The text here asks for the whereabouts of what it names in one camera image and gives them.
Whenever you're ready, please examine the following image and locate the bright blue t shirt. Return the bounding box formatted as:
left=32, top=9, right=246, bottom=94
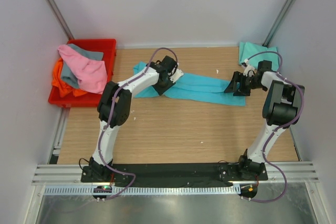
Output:
left=133, top=60, right=246, bottom=106

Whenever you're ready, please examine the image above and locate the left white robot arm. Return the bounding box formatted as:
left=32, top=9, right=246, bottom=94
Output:
left=81, top=56, right=183, bottom=182

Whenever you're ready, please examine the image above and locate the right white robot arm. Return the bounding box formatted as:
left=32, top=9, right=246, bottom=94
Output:
left=224, top=59, right=305, bottom=180

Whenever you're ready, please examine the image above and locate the folded teal t shirt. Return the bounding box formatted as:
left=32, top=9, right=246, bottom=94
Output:
left=238, top=41, right=279, bottom=72

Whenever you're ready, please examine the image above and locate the red plastic bin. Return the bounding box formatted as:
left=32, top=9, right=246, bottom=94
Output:
left=48, top=39, right=116, bottom=108

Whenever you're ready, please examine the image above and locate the pink t shirt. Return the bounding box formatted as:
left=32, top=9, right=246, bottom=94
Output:
left=58, top=45, right=107, bottom=94

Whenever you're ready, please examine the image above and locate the grey t shirt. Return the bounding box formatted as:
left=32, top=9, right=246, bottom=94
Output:
left=60, top=44, right=103, bottom=89

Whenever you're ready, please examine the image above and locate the orange t shirt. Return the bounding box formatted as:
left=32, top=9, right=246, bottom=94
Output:
left=52, top=58, right=88, bottom=98

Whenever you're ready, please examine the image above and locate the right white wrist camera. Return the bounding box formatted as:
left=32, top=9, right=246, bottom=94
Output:
left=241, top=59, right=255, bottom=77

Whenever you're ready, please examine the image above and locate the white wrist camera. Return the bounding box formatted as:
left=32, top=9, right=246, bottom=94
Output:
left=169, top=68, right=184, bottom=83
left=241, top=59, right=255, bottom=77

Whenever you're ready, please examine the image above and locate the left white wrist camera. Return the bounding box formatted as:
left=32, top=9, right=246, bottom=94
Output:
left=169, top=68, right=184, bottom=83

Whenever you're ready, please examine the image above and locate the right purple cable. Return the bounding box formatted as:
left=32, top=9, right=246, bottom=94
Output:
left=240, top=50, right=307, bottom=204

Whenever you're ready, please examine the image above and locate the right aluminium frame post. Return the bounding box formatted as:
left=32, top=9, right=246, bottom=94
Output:
left=262, top=0, right=296, bottom=47

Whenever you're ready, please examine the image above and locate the aluminium frame post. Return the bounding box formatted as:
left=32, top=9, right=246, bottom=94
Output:
left=262, top=0, right=296, bottom=47
left=46, top=0, right=74, bottom=40

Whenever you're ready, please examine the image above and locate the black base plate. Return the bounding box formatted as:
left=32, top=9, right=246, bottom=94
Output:
left=81, top=162, right=268, bottom=188

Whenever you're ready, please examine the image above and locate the white slotted cable duct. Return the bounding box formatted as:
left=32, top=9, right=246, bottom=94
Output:
left=44, top=184, right=240, bottom=197

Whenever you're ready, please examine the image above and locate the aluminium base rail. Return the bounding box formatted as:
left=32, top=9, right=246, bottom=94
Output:
left=31, top=163, right=85, bottom=186

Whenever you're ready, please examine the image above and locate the left aluminium frame post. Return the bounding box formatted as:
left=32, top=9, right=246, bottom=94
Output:
left=46, top=0, right=74, bottom=40

